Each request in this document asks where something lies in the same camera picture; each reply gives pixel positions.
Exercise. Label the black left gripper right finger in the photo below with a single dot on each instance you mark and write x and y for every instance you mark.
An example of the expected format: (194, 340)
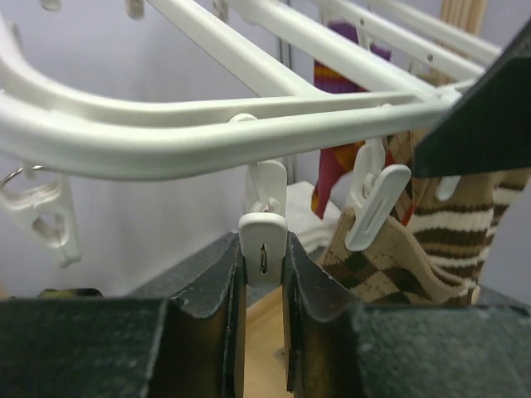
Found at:
(337, 346)

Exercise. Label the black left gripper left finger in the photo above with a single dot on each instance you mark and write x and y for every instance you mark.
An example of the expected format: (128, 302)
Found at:
(190, 344)

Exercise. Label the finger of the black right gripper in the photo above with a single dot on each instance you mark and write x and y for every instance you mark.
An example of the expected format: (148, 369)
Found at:
(488, 129)

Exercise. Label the white hanger clip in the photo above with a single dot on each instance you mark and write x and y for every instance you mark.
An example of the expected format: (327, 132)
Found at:
(373, 194)
(46, 213)
(263, 228)

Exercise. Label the wooden hanger stand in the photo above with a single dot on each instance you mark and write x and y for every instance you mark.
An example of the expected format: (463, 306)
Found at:
(444, 46)

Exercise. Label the beige brown argyle sock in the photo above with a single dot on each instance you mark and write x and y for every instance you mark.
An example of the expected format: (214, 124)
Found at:
(394, 268)

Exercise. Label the brown white striped sock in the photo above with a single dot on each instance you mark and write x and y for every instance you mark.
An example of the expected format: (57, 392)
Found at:
(457, 233)

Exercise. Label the white plastic sock hanger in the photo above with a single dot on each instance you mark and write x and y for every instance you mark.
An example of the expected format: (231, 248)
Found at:
(47, 123)

